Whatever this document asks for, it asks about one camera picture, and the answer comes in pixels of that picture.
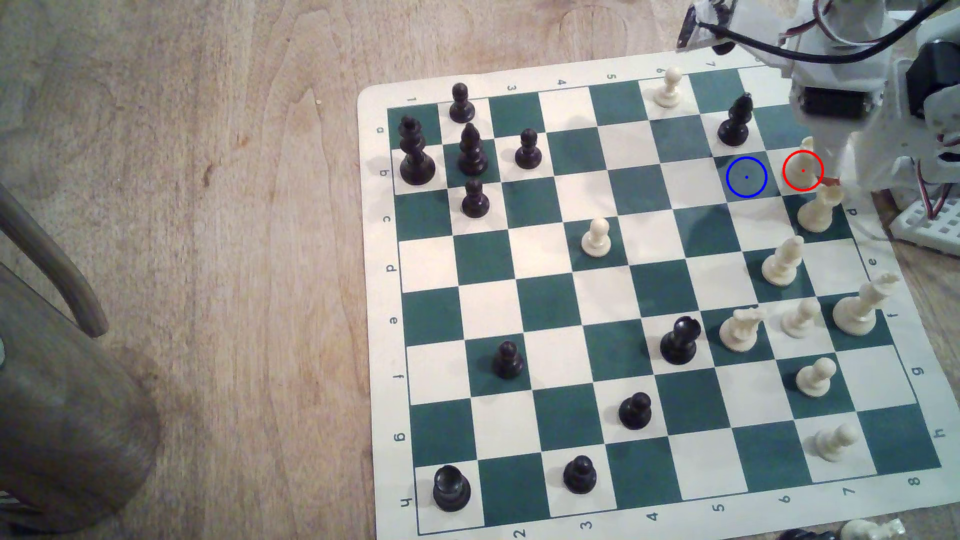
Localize green white chess board mat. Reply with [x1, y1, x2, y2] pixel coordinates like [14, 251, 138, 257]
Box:
[356, 46, 954, 540]

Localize white pawn chess piece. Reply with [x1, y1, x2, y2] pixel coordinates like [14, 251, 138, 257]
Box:
[780, 297, 822, 339]
[813, 423, 861, 463]
[795, 357, 837, 399]
[582, 217, 613, 258]
[792, 136, 826, 189]
[653, 66, 684, 109]

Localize white king chess piece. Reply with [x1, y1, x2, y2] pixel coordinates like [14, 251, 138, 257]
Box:
[831, 271, 901, 337]

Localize white gripper camera mount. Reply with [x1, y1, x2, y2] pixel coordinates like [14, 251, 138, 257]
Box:
[675, 0, 789, 57]

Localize black knight chess piece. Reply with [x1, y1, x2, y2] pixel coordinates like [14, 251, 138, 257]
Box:
[660, 315, 703, 366]

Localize black pawn chess piece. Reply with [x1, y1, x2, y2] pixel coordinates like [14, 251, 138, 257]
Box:
[492, 341, 525, 379]
[460, 177, 491, 219]
[448, 82, 477, 125]
[618, 391, 654, 431]
[514, 128, 543, 171]
[563, 455, 598, 495]

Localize red brown jumper wires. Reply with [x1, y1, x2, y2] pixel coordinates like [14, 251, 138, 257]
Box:
[918, 161, 960, 222]

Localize black king chess piece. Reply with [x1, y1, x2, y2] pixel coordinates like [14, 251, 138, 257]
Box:
[398, 114, 437, 187]

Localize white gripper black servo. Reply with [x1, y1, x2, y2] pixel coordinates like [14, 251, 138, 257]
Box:
[780, 0, 912, 195]

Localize white breadboard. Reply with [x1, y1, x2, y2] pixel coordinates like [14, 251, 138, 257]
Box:
[888, 196, 960, 258]

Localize white bishop chess piece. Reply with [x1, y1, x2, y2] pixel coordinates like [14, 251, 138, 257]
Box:
[761, 235, 806, 288]

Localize white knight chess piece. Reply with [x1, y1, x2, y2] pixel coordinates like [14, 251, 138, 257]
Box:
[718, 306, 767, 354]

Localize black bishop chess piece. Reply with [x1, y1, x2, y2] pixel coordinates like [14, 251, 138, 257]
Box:
[457, 122, 489, 177]
[717, 92, 755, 148]

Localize black rook chess piece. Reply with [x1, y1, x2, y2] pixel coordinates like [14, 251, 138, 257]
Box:
[432, 464, 472, 513]

